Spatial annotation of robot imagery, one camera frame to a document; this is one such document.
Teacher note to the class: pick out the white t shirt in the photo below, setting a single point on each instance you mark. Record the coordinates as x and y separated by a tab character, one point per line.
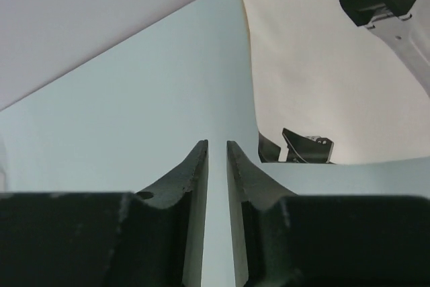
340	81

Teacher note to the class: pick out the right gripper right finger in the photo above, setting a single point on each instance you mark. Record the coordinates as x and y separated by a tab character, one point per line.
280	238

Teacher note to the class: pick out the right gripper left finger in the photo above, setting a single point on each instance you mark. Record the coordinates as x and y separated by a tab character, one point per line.
154	237

